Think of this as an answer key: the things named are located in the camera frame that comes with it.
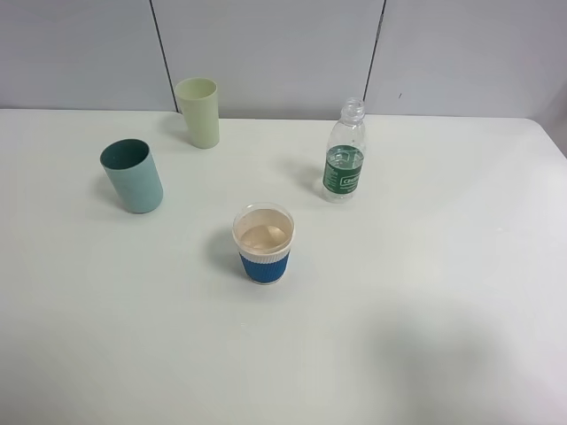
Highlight blue sleeved paper cup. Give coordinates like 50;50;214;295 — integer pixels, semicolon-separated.
231;202;295;284

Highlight clear green-label water bottle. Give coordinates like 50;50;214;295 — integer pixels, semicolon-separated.
322;97;367;203

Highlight light green plastic cup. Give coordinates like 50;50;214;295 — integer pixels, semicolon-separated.
174;77;220;149

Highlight teal plastic cup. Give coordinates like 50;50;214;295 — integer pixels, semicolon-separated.
99;139;164;213

